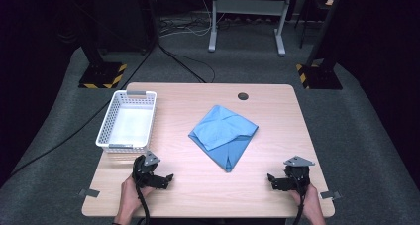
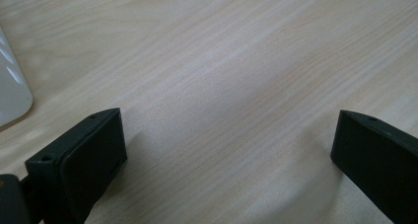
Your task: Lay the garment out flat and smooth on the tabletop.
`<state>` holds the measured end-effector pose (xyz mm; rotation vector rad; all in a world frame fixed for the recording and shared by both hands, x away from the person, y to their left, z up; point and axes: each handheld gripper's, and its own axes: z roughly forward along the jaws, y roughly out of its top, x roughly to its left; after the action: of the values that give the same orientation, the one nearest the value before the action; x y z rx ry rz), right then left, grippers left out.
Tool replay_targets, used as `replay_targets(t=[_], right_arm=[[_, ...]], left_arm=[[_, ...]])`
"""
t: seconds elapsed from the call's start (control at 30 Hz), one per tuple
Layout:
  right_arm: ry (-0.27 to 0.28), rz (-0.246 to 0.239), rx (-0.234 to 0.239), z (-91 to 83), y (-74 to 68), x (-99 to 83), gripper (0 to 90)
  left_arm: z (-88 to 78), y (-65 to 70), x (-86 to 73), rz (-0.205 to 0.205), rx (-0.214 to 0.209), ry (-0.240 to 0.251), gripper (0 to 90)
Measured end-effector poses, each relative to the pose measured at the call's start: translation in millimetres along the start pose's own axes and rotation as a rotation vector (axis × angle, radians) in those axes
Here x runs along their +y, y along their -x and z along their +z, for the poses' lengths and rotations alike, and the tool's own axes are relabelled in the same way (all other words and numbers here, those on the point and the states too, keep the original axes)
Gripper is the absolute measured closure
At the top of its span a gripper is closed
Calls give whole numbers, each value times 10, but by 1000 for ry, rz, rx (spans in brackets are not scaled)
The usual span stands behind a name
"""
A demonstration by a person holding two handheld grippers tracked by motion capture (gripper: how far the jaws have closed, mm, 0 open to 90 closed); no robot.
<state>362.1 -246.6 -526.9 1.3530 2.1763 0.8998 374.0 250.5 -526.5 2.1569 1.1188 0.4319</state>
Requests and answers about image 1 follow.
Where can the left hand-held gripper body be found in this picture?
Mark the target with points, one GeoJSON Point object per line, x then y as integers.
{"type": "Point", "coordinates": [144, 172]}

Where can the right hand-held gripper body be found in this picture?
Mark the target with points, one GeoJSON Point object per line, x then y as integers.
{"type": "Point", "coordinates": [297, 173]}

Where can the blue shirt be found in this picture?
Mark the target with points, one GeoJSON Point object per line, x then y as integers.
{"type": "Point", "coordinates": [223, 134]}

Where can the person's left hand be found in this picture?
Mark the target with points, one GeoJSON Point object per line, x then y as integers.
{"type": "Point", "coordinates": [132, 195]}

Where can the person's right hand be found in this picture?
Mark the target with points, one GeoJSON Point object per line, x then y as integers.
{"type": "Point", "coordinates": [310, 202]}

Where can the grey tape piece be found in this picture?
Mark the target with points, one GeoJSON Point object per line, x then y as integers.
{"type": "Point", "coordinates": [89, 193]}
{"type": "Point", "coordinates": [330, 195]}

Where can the white plastic basket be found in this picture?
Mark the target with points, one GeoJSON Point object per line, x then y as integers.
{"type": "Point", "coordinates": [130, 122]}

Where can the black yellow striped stand base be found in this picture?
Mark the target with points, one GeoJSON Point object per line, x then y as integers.
{"type": "Point", "coordinates": [102, 74]}
{"type": "Point", "coordinates": [318, 77]}

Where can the black cabinet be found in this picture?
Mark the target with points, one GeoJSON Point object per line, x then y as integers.
{"type": "Point", "coordinates": [122, 17]}

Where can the white metal stand frame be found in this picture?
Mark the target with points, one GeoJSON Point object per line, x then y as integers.
{"type": "Point", "coordinates": [251, 6]}

